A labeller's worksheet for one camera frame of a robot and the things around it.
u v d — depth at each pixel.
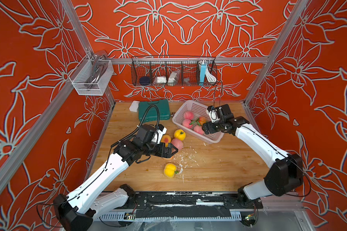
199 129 0.94
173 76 0.92
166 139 0.90
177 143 0.87
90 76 0.83
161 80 0.86
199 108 1.07
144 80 1.00
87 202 0.39
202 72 0.85
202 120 1.00
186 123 0.98
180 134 0.92
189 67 0.95
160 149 0.61
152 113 1.10
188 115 1.04
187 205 0.73
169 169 0.79
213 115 0.74
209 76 0.90
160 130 0.64
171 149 0.62
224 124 0.61
